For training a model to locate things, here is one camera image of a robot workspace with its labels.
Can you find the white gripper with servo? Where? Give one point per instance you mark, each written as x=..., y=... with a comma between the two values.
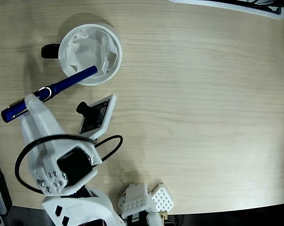
x=39, y=132

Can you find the blue pen with metal clip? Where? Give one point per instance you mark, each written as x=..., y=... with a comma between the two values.
x=71, y=80

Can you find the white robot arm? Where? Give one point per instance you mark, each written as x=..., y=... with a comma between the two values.
x=85, y=207

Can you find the crumpled white paper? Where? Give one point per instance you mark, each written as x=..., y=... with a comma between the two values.
x=90, y=47

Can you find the white flat tray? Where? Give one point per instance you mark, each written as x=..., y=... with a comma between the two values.
x=277, y=14

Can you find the wrist camera on white mount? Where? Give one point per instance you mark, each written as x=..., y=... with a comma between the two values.
x=97, y=117

